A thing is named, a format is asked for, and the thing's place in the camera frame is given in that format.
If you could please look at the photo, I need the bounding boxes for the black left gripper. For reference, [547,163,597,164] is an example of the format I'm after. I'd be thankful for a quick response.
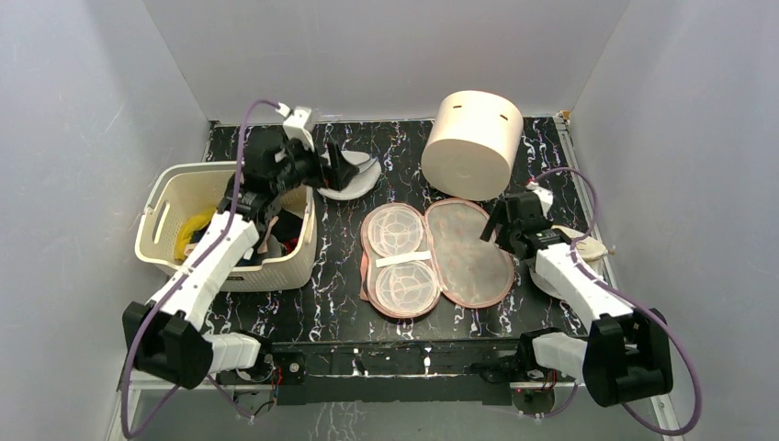
[272,134,359,198]

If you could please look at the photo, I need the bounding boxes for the floral mesh laundry bag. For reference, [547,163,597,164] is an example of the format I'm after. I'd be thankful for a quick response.
[360,198,514,319]

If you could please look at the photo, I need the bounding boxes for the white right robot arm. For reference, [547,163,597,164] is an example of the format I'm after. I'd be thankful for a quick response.
[480,190,673,407]

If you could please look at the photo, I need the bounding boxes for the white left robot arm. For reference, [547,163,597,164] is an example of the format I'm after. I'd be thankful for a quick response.
[122,132,360,390]

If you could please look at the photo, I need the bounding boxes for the white mesh laundry bag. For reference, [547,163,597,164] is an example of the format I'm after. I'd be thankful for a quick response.
[317,150,382,201]

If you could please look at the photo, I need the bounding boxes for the beige round mesh bag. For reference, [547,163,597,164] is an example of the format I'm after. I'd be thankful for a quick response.
[529,224,609,300]

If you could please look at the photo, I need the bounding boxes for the cream perforated laundry basket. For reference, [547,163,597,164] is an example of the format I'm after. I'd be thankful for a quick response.
[134,161,318,293]

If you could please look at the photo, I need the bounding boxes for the cream round drum container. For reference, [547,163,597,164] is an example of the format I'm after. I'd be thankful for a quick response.
[421,90,524,201]

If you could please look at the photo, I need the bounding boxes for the pink garment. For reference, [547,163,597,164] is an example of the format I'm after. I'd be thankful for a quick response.
[256,217,281,258]

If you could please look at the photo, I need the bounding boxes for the yellow garment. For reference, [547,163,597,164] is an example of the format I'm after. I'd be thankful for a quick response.
[174,207,217,262]

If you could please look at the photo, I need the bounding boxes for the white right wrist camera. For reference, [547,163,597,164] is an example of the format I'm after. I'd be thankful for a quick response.
[525,181,554,217]

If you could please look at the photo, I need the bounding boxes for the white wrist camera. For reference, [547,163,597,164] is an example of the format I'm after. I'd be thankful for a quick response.
[525,181,554,217]
[277,103,315,152]

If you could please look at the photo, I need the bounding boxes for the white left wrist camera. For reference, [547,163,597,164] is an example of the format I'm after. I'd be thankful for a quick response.
[277,103,315,152]

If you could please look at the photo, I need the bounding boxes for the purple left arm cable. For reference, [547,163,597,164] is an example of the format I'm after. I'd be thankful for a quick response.
[119,99,292,439]

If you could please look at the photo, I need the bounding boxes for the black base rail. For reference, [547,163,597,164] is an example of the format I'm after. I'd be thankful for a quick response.
[217,338,555,413]

